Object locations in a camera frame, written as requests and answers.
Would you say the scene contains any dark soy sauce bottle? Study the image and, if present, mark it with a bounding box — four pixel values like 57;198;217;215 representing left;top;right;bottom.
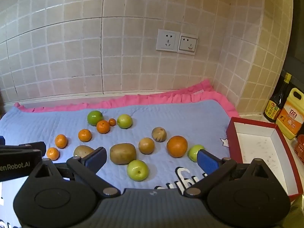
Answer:
264;72;292;123

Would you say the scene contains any yellow detergent jug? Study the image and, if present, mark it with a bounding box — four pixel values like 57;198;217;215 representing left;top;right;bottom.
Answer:
275;87;304;140

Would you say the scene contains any blue blanket with pink ruffle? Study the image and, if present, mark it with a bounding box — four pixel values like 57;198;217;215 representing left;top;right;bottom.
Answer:
0;79;239;193

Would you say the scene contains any large brown kiwi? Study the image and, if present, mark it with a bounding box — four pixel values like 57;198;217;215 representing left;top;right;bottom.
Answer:
110;143;137;165

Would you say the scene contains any dark green apple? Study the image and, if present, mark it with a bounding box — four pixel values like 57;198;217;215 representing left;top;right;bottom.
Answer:
87;110;104;125

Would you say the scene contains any white wall socket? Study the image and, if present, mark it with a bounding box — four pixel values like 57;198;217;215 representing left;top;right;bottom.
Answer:
156;29;181;52

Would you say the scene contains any striped brown round fruit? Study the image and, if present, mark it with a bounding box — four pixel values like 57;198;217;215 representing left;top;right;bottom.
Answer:
152;127;167;143

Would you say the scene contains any red box with white inside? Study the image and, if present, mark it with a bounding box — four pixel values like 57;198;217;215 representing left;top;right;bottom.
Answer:
226;117;304;203

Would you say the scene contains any cream-trimmed wall socket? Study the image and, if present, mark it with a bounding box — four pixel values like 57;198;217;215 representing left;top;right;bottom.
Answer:
178;36;199;55

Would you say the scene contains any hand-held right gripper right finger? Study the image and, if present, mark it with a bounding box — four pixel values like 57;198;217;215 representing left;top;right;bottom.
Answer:
184;149;273;198

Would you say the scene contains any small brown kiwi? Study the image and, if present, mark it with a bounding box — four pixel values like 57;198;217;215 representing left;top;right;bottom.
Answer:
73;145;95;158

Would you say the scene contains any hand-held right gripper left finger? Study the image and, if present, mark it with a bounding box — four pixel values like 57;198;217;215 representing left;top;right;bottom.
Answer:
28;147;120;198

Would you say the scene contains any orange mandarin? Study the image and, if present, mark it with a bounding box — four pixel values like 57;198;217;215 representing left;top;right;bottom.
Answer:
96;120;111;134
47;147;60;161
55;134;68;149
78;129;92;142

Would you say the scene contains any large orange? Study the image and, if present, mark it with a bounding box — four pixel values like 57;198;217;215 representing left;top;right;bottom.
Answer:
166;135;188;158

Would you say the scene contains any yellow-green apple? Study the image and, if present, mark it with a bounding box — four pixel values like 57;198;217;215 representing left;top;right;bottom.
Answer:
188;145;206;162
117;114;133;129
127;160;150;181

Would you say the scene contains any dark window with frame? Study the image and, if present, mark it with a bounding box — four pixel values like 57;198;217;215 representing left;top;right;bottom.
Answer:
281;0;304;138

